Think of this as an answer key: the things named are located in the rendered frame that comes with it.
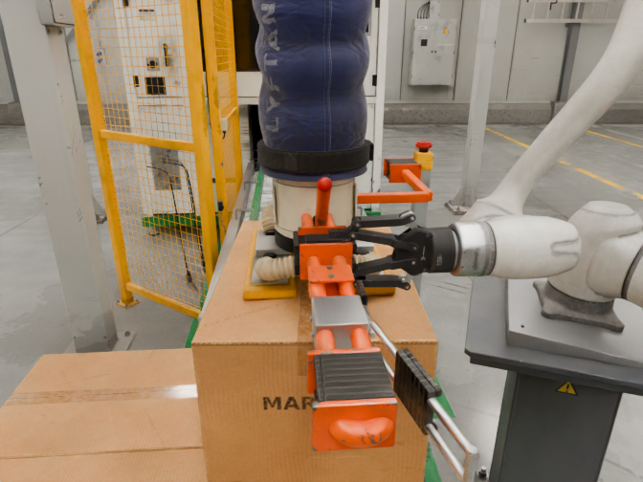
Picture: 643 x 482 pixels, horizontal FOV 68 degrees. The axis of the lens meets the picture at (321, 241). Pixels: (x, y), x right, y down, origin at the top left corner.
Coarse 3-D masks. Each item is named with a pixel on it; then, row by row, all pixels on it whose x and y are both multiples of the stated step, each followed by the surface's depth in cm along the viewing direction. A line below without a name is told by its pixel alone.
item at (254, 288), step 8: (256, 232) 117; (272, 232) 109; (248, 256) 104; (256, 256) 102; (272, 256) 96; (280, 256) 102; (288, 256) 103; (248, 264) 100; (248, 272) 96; (248, 280) 92; (256, 280) 91; (264, 280) 91; (280, 280) 91; (288, 280) 92; (248, 288) 89; (256, 288) 89; (264, 288) 89; (272, 288) 89; (280, 288) 89; (288, 288) 89; (248, 296) 89; (256, 296) 89; (264, 296) 89; (272, 296) 89; (280, 296) 89; (288, 296) 89
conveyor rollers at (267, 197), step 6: (264, 180) 332; (270, 180) 332; (252, 186) 322; (264, 186) 316; (270, 186) 316; (252, 192) 305; (264, 192) 306; (270, 192) 306; (252, 198) 297; (264, 198) 291; (270, 198) 291; (264, 204) 281; (246, 216) 263; (258, 216) 264
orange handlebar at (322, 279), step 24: (384, 192) 106; (408, 192) 106; (312, 264) 71; (336, 264) 71; (312, 288) 64; (336, 288) 68; (360, 336) 53; (336, 432) 40; (360, 432) 40; (384, 432) 40
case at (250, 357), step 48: (240, 240) 118; (240, 288) 94; (240, 336) 78; (288, 336) 78; (432, 336) 78; (240, 384) 79; (288, 384) 80; (240, 432) 83; (288, 432) 83; (240, 480) 87; (288, 480) 87; (336, 480) 88; (384, 480) 88
